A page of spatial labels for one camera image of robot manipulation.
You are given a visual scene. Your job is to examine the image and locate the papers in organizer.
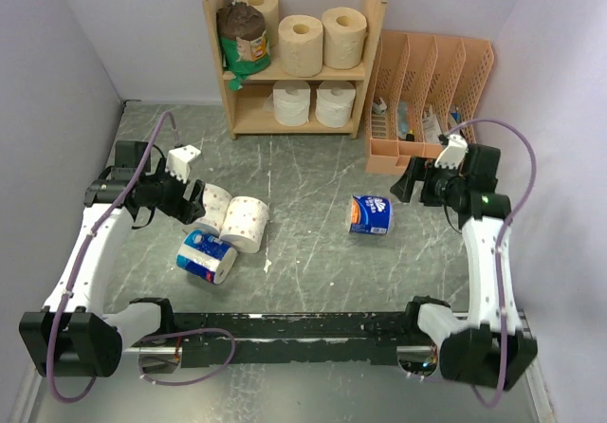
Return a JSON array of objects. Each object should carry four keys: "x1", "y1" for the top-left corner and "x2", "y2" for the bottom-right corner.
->
[{"x1": 421, "y1": 104, "x2": 443, "y2": 144}]

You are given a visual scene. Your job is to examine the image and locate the pink dotted roll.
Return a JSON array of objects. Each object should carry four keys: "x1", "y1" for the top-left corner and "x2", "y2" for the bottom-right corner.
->
[
  {"x1": 219, "y1": 196, "x2": 269, "y2": 253},
  {"x1": 188, "y1": 184, "x2": 232, "y2": 237}
]

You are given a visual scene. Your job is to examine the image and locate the pink dotted roll right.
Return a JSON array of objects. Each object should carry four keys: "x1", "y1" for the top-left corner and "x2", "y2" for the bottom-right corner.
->
[{"x1": 219, "y1": 196, "x2": 269, "y2": 253}]

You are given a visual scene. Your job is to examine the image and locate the blue item in organizer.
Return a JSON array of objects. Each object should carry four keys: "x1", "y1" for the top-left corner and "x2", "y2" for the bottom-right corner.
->
[{"x1": 396, "y1": 101, "x2": 414, "y2": 141}]

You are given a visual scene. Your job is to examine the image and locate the plain white roll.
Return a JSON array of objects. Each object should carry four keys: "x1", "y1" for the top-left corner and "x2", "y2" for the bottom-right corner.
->
[
  {"x1": 272, "y1": 80, "x2": 311, "y2": 127},
  {"x1": 315, "y1": 81, "x2": 356, "y2": 129}
]

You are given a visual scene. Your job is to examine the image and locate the orange plastic file organizer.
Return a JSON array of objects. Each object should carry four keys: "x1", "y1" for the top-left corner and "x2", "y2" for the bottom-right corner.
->
[{"x1": 363, "y1": 30, "x2": 494, "y2": 175}]

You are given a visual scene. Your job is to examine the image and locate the dark items in organizer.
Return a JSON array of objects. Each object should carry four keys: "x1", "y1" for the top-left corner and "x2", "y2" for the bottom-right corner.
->
[{"x1": 447, "y1": 104, "x2": 463, "y2": 130}]

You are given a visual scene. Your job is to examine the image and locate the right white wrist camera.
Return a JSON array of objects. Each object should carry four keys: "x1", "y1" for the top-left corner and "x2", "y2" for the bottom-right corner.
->
[{"x1": 433, "y1": 134, "x2": 468, "y2": 170}]

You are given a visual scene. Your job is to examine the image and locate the aluminium extrusion rail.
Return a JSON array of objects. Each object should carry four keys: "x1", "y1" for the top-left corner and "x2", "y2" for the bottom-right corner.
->
[{"x1": 454, "y1": 310, "x2": 535, "y2": 338}]

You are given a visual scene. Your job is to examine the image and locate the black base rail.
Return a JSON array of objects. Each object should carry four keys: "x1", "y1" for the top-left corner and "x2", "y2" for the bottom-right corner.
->
[{"x1": 123, "y1": 310, "x2": 458, "y2": 370}]

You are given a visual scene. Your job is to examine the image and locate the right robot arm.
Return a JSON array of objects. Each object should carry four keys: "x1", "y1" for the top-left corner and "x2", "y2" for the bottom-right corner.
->
[{"x1": 391, "y1": 144, "x2": 538, "y2": 392}]

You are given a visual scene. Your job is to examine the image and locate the beige paper roll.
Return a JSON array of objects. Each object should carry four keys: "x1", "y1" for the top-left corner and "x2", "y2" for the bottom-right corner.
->
[
  {"x1": 278, "y1": 15, "x2": 323, "y2": 78},
  {"x1": 322, "y1": 7, "x2": 367, "y2": 70},
  {"x1": 234, "y1": 0, "x2": 280, "y2": 47}
]

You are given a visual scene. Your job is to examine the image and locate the pink dotted roll left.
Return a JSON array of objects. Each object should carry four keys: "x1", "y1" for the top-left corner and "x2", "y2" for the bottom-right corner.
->
[{"x1": 188, "y1": 184, "x2": 232, "y2": 237}]

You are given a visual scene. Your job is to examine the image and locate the white item in organizer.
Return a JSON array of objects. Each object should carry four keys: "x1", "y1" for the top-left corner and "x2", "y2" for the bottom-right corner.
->
[{"x1": 372, "y1": 98, "x2": 388, "y2": 116}]

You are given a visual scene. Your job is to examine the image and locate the green brown paper roll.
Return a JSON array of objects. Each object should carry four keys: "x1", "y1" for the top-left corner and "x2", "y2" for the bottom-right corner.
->
[{"x1": 216, "y1": 2, "x2": 271, "y2": 91}]

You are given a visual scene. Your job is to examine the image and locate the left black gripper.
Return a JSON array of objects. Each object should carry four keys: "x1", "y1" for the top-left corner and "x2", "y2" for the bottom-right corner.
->
[{"x1": 140, "y1": 157, "x2": 206, "y2": 224}]

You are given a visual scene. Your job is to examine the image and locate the wooden two-tier shelf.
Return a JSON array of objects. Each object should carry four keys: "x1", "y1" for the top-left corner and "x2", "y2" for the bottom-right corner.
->
[{"x1": 202, "y1": 0, "x2": 388, "y2": 138}]

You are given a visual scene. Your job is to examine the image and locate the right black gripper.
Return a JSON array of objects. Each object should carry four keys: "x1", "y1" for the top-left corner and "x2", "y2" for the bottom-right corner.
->
[{"x1": 390, "y1": 155, "x2": 466, "y2": 207}]

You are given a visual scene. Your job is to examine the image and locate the blue roll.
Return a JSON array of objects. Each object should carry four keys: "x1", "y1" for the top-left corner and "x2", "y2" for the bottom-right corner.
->
[
  {"x1": 347, "y1": 194, "x2": 394, "y2": 236},
  {"x1": 176, "y1": 230, "x2": 238, "y2": 285}
]

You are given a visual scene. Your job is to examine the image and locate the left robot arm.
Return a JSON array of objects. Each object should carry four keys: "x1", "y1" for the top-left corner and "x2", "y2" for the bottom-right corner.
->
[{"x1": 19, "y1": 140, "x2": 205, "y2": 377}]

